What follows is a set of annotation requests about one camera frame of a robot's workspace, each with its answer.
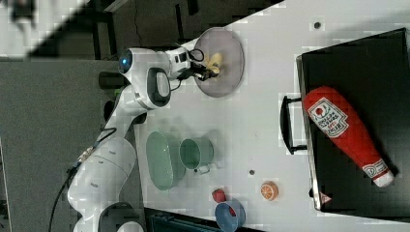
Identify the green perforated colander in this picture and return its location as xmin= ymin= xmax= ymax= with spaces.
xmin=145 ymin=131 xmax=186 ymax=190

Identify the blue cup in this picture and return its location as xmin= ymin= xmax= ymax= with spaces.
xmin=215 ymin=198 xmax=246 ymax=232

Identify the black toaster oven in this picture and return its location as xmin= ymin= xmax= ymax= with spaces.
xmin=279 ymin=28 xmax=409 ymax=222

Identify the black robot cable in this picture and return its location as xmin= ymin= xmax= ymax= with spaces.
xmin=47 ymin=127 xmax=118 ymax=232

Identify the yellow plush peeled banana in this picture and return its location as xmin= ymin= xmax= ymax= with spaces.
xmin=205 ymin=53 xmax=222 ymax=74

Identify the lilac round plate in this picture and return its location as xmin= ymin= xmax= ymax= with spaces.
xmin=194 ymin=27 xmax=245 ymax=98

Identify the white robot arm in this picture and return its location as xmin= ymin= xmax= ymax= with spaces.
xmin=67 ymin=46 xmax=206 ymax=232

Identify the plush orange slice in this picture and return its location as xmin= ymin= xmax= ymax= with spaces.
xmin=260 ymin=181 xmax=278 ymax=201

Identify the red plush ketchup bottle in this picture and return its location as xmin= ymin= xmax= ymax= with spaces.
xmin=303 ymin=86 xmax=395 ymax=188

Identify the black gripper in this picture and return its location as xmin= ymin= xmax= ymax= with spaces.
xmin=186 ymin=62 xmax=208 ymax=80

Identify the red strawberry inside blue cup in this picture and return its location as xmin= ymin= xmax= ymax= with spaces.
xmin=229 ymin=207 xmax=236 ymax=217

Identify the bright green plush toy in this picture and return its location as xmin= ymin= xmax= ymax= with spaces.
xmin=114 ymin=88 xmax=124 ymax=100

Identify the red plush strawberry on table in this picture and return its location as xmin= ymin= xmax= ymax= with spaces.
xmin=212 ymin=188 xmax=226 ymax=203

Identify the green mug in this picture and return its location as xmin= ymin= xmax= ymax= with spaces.
xmin=179 ymin=137 xmax=214 ymax=175

